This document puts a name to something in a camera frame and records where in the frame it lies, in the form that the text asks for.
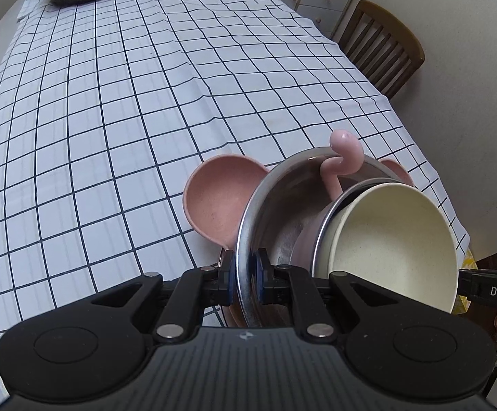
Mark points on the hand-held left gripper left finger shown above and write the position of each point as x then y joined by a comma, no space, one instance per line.
230,278

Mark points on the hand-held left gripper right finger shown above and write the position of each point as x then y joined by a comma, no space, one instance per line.
262,278

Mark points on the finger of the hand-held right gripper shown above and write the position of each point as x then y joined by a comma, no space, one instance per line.
466,287

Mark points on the large stainless steel bowl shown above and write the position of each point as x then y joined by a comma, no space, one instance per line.
270,205

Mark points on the cream round bowl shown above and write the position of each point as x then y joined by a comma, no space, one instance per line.
394,239

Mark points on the pink ladle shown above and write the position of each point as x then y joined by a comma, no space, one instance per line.
343,158

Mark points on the yellow patterned tissue box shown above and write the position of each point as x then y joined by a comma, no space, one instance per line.
467,261

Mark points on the checkered tablecloth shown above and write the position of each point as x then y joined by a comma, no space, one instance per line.
124,115

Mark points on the brown wooden slatted chair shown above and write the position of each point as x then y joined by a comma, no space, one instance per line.
381,43

